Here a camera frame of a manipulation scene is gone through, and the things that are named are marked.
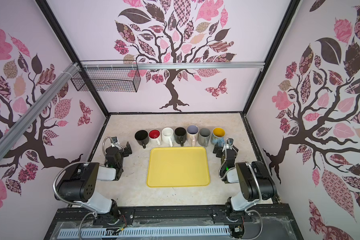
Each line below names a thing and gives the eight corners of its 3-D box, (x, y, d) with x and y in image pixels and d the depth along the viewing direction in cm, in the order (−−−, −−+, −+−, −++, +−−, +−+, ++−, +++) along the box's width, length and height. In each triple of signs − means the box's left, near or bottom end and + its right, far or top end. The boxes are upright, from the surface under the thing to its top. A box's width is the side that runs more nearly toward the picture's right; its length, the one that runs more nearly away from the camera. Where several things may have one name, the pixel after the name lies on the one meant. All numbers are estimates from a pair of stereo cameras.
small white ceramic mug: (149, 146, 102) (147, 140, 96) (151, 135, 108) (149, 128, 102) (160, 146, 102) (158, 140, 96) (161, 135, 108) (160, 128, 102)
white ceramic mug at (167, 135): (162, 147, 101) (160, 140, 95) (163, 134, 109) (162, 127, 103) (173, 147, 101) (173, 140, 95) (174, 134, 109) (173, 127, 103)
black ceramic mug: (174, 146, 100) (174, 139, 94) (175, 134, 107) (174, 127, 101) (186, 146, 100) (186, 139, 94) (186, 134, 107) (186, 127, 101)
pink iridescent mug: (186, 147, 100) (186, 139, 93) (186, 133, 108) (186, 124, 101) (199, 147, 100) (200, 139, 93) (197, 133, 108) (198, 124, 101)
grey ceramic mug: (195, 145, 101) (196, 138, 94) (200, 134, 107) (201, 126, 100) (206, 149, 99) (208, 141, 92) (210, 137, 105) (212, 129, 98)
